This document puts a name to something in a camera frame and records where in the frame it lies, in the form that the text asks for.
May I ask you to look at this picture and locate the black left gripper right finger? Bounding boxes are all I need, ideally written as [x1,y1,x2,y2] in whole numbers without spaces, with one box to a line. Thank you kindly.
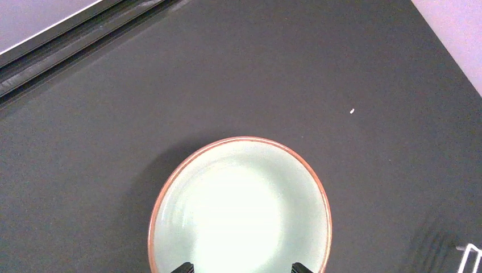
[291,262,313,273]

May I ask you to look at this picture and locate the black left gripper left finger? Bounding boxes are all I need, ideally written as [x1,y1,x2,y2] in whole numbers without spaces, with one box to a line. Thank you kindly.
[171,262,194,273]

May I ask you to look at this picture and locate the white wire dish rack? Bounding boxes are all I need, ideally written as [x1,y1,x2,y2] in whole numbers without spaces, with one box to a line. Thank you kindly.
[456,243,481,273]

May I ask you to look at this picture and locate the green celadon bowl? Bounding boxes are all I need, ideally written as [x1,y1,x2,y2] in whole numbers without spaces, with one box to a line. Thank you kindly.
[147,136,333,272]

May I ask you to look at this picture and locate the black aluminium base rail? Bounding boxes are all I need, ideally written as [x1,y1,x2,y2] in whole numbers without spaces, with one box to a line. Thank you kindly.
[1,0,174,104]

